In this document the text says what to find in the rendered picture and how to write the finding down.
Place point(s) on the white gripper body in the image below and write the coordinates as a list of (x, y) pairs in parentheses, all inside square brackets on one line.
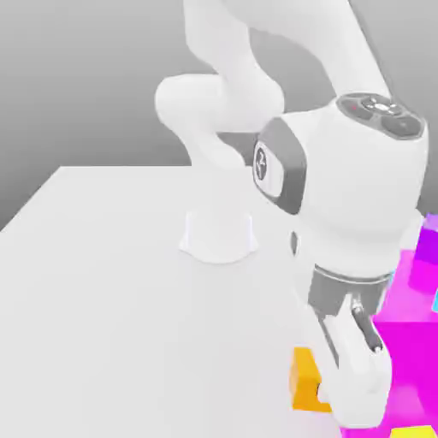
[(359, 386)]

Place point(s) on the small orange cube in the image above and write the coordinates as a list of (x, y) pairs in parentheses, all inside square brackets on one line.
[(303, 376)]

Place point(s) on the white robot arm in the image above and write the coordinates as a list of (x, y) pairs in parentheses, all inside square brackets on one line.
[(359, 191)]

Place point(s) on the small yellow cube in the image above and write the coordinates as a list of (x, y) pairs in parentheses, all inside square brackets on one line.
[(412, 433)]

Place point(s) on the small cyan cube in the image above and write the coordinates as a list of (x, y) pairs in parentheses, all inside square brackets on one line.
[(435, 301)]

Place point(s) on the small purple cube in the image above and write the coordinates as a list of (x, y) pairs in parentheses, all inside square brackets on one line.
[(427, 248)]

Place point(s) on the large magenta box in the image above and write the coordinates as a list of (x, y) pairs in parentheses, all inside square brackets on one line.
[(410, 359)]

